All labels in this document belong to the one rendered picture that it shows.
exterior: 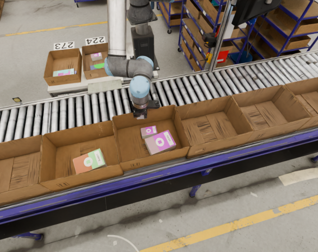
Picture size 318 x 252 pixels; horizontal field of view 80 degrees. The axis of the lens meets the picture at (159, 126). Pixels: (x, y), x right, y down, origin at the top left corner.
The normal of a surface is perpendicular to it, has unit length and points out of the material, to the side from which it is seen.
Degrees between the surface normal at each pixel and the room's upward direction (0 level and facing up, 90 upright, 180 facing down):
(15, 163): 0
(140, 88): 17
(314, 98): 0
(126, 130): 5
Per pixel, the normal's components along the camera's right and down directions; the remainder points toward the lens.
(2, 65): 0.00, -0.55
